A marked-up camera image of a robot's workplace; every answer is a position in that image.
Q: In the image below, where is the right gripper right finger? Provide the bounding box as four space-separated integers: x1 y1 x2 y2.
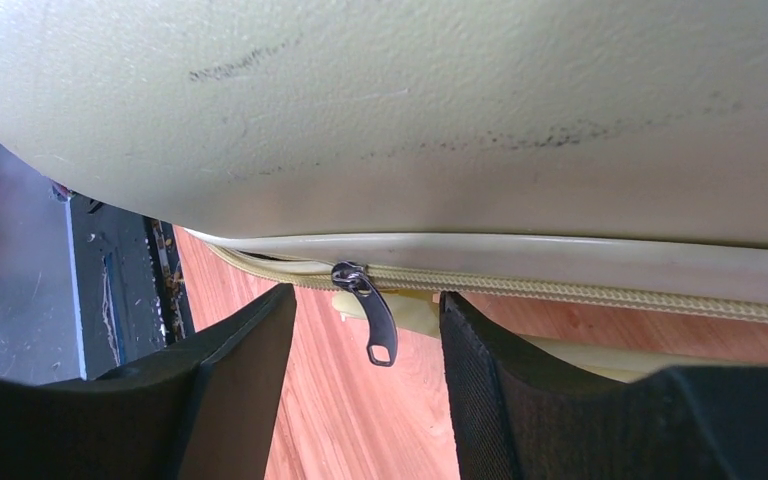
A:
439 292 768 479

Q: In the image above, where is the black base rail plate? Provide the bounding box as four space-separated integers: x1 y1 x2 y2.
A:
67 195 195 379

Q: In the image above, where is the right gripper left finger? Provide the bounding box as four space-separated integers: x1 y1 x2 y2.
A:
0 284 296 479

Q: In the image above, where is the cream suitcase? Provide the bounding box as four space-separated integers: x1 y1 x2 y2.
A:
0 1 768 324

